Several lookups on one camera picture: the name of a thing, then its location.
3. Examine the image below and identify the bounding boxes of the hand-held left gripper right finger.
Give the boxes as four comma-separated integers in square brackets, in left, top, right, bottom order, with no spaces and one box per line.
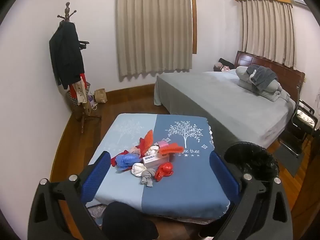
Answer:
[209,151,293,240]

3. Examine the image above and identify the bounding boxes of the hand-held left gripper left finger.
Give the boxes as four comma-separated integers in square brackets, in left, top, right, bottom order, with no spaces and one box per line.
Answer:
[27,151,112,240]

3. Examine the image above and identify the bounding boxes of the black-lined trash bin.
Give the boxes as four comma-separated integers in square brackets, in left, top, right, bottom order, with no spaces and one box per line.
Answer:
[223,142,280,183]

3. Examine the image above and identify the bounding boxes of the white cloth ball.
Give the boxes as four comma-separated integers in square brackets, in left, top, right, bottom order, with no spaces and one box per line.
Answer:
[131,163,147,177]

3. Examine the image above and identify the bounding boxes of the white cardboard box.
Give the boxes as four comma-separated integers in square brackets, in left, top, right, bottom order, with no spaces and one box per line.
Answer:
[142,153,170,168]

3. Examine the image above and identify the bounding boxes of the orange mesh scrubber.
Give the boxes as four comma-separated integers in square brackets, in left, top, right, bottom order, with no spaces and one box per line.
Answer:
[159,142,184,155]
[142,129,153,153]

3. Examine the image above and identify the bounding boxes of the white cloth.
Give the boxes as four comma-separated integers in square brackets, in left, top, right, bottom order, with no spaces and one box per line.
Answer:
[146,145,160,157]

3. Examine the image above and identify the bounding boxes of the blue tree-print tablecloth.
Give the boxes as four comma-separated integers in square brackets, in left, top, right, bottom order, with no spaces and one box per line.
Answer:
[86,113,230,218]

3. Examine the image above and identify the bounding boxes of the grey sock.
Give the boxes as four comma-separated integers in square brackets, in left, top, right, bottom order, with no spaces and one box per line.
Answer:
[140,168,157,188]

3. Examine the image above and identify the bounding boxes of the person's dark trouser leg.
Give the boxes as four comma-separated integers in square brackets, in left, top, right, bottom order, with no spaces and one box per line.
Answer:
[102,201,160,240]

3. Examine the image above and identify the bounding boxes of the small red cloth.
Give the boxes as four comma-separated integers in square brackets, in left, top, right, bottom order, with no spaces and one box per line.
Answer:
[135,137,148,155]

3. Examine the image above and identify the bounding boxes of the red plastic bag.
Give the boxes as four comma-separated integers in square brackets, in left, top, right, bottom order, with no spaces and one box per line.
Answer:
[154,162,174,182]

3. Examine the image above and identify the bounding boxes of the grey floor mat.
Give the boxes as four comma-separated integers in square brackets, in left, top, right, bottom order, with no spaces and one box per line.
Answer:
[271,144,305,178]

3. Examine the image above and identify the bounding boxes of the bed with grey sheet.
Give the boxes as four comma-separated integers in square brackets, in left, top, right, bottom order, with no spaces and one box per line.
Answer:
[154,69,297,149]

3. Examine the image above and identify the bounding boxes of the striped bag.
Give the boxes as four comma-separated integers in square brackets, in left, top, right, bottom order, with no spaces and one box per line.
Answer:
[66,81,91,112]

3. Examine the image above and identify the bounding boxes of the brown paper bag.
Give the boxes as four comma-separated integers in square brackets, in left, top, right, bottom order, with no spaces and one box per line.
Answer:
[94,88,108,104]

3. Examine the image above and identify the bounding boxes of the brown wooden furniture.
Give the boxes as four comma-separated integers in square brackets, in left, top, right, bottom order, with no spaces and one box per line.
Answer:
[291,130,320,230]

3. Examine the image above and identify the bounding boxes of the white tote bag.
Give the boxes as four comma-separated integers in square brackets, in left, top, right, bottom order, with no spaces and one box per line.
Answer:
[75,80,88,105]

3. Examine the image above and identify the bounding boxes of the folded grey pillows and clothes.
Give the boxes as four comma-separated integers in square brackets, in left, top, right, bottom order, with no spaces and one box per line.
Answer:
[235,66,290,102]

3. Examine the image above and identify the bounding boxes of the black folding chair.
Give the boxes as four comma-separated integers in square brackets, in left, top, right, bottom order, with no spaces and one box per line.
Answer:
[277,99,318,155]

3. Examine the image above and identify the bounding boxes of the dark grey cloth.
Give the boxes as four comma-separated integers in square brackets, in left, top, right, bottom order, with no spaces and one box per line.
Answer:
[247,64,278,92]

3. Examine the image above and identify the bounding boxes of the black pillow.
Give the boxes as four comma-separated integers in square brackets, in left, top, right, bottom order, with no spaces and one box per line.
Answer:
[217,58,237,69]

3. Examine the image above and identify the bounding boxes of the wooden headboard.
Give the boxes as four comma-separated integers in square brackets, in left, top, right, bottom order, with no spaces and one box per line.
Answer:
[234,50,306,98]

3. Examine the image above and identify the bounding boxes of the black coat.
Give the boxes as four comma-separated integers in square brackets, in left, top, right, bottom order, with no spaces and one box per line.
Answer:
[49,21,85,90]

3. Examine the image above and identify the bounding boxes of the narrow beige curtain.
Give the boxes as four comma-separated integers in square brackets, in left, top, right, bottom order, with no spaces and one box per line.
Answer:
[237,0,297,69]

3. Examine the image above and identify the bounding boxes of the wide beige curtain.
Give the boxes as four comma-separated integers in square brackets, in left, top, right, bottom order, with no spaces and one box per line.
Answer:
[115,0,194,82]

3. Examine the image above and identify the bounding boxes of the wooden coat rack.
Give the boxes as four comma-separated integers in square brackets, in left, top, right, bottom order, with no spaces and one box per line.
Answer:
[57,2,102,134]

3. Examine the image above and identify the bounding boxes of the brown window frame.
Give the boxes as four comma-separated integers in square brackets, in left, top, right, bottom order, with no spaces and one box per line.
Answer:
[190,0,198,54]

